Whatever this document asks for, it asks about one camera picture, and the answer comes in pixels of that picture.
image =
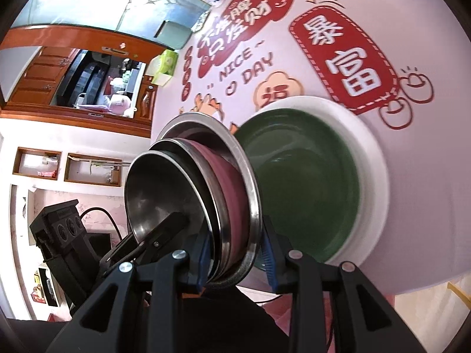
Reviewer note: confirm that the frosted glass sliding door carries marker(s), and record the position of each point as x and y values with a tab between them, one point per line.
110	3

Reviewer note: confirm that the pill blister pack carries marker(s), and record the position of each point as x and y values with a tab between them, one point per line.
200	21

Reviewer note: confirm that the wall niche shelf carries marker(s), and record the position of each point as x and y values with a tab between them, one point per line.
36	163
92	169

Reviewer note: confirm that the white plate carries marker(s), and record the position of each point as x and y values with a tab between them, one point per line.
375	176

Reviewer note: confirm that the mint green canister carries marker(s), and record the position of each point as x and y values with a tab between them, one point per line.
173	35

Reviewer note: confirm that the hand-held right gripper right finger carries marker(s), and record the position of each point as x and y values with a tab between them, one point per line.
266	261

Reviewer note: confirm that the medium steel bowl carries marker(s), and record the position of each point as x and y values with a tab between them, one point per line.
212	209

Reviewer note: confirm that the small steel bowl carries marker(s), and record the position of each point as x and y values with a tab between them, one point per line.
154	191

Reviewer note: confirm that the large steel bowl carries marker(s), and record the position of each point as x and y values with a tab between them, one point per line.
247	191

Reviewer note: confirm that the maroon bowl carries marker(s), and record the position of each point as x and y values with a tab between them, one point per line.
228	198

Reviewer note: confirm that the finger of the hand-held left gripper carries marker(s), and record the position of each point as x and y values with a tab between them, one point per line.
130	250
169	230

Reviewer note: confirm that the black range hood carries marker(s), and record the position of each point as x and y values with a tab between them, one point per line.
81	77

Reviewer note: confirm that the wooden kitchen cabinet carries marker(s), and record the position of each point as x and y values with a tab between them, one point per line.
147	99

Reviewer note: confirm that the pink rice cooker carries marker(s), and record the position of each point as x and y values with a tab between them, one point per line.
119	103

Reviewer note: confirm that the green tissue pack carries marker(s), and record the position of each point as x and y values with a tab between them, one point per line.
165	66

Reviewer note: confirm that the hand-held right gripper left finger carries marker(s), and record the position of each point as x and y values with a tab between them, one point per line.
204	261

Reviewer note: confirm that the green plate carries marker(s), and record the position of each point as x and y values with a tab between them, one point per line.
305	176

